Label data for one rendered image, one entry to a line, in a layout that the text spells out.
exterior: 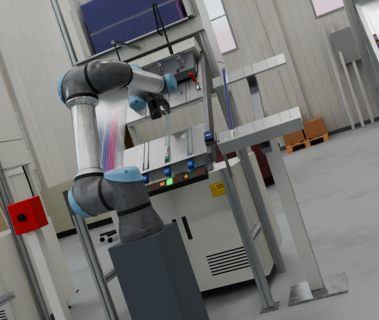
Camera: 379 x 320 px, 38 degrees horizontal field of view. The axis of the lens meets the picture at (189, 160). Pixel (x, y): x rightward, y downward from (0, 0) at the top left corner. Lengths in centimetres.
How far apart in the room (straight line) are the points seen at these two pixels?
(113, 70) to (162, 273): 71
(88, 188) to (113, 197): 10
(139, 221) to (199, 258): 106
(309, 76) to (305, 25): 107
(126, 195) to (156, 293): 32
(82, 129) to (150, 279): 56
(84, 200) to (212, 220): 102
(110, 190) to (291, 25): 1057
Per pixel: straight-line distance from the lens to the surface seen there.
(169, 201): 273
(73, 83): 195
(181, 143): 244
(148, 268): 173
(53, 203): 902
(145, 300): 177
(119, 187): 173
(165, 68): 277
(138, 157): 251
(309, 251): 243
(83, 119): 191
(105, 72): 191
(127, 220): 174
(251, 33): 1227
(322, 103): 1200
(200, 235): 272
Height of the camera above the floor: 78
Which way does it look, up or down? 2 degrees down
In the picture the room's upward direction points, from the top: 19 degrees counter-clockwise
